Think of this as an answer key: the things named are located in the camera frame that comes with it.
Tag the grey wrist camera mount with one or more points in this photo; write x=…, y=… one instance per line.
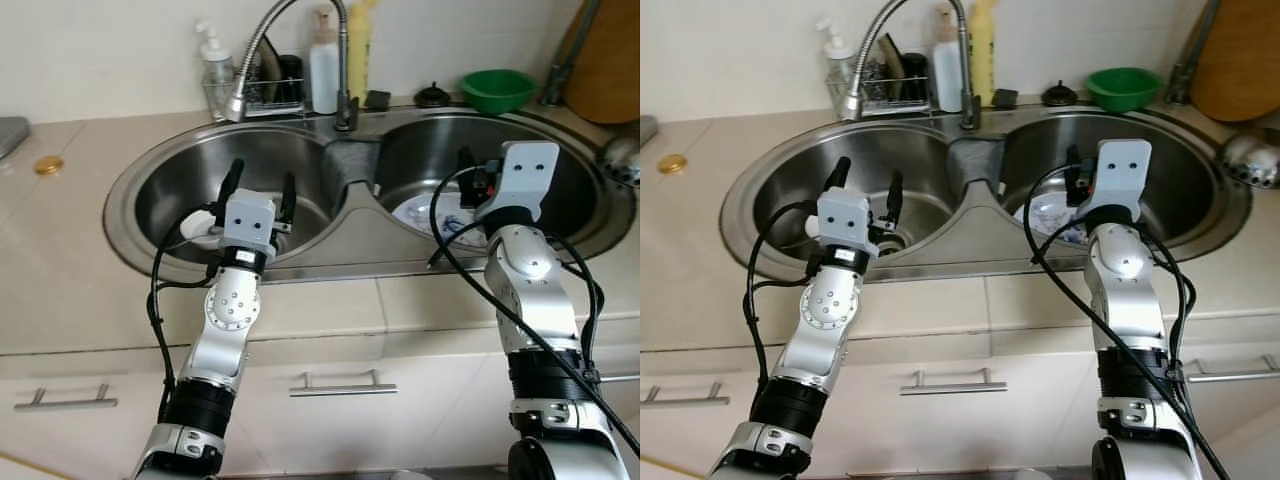
x=1122, y=170
x=845, y=218
x=525, y=175
x=250, y=220

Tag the steel colander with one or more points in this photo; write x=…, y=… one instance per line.
x=622, y=160
x=1250, y=160

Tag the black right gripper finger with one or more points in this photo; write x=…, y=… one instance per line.
x=466, y=162
x=1072, y=157

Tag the wooden cutting board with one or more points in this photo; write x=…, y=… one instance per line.
x=610, y=70
x=1240, y=60

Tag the black sink plug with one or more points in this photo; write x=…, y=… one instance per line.
x=1059, y=96
x=432, y=97

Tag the small black block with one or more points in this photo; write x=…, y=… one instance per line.
x=1005, y=98
x=378, y=100

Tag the cream kitchen base cabinet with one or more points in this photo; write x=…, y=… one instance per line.
x=1020, y=430
x=420, y=420

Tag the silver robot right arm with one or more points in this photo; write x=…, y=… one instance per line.
x=1125, y=290
x=530, y=290

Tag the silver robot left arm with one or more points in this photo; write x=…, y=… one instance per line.
x=830, y=305
x=230, y=310

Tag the small white bowl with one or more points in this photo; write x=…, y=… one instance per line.
x=200, y=228
x=812, y=228

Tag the white plastic bottle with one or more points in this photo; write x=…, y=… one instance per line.
x=322, y=75
x=946, y=75

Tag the gold round jar lid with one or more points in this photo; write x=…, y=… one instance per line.
x=672, y=163
x=48, y=166

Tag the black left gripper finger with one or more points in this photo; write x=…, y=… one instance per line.
x=289, y=195
x=895, y=192
x=838, y=172
x=232, y=180

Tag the white plate with blue pattern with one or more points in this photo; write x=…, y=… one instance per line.
x=420, y=215
x=1045, y=215

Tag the green plastic bowl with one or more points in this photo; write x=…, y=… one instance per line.
x=498, y=92
x=1124, y=90

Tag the black cup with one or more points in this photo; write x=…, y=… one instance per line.
x=915, y=78
x=292, y=80

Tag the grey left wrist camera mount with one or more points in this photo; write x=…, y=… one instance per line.
x=845, y=218
x=250, y=220

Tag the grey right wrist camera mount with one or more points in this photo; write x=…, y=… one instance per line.
x=525, y=175
x=1122, y=170

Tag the steel gooseneck faucet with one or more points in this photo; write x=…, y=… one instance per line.
x=966, y=70
x=344, y=70

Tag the stainless steel double sink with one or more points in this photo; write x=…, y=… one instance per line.
x=965, y=215
x=350, y=225

